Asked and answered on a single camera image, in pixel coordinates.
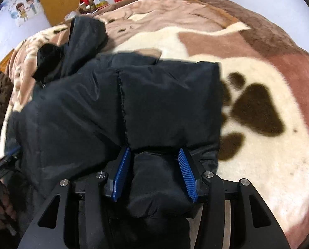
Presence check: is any black puffer jacket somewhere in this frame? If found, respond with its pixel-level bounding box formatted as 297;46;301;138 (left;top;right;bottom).
4;16;222;249

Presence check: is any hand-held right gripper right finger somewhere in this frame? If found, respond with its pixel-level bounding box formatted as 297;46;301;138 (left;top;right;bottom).
177;147;291;249

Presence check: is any brown paw print blanket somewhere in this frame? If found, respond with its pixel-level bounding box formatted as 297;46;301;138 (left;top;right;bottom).
0;0;309;249

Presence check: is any wooden wardrobe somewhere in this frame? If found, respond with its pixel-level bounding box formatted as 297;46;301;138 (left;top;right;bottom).
33;0;93;27

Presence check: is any cartoon wall poster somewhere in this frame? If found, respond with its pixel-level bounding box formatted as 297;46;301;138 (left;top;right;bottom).
0;0;42;27

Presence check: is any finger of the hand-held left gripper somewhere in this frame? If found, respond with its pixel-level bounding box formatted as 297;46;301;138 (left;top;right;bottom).
0;145;22;167

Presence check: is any red santa hat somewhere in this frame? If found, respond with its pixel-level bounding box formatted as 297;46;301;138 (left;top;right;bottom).
78;0;93;14

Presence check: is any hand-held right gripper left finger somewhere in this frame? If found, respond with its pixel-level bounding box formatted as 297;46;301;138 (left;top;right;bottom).
17;147;132;249

